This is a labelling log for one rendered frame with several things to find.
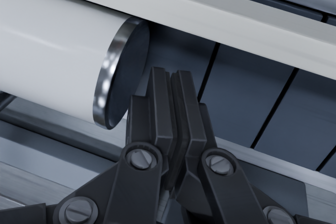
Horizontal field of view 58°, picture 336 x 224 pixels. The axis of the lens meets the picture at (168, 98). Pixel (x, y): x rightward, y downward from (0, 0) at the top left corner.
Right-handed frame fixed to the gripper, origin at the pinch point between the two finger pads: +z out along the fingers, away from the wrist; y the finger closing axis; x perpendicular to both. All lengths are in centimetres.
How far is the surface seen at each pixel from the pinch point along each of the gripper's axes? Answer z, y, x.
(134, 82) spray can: 4.6, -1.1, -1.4
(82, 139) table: 12.2, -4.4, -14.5
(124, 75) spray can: 4.3, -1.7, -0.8
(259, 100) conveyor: 3.4, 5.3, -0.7
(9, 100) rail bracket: 11.0, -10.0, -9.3
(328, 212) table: 4.5, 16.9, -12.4
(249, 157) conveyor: 3.2, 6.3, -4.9
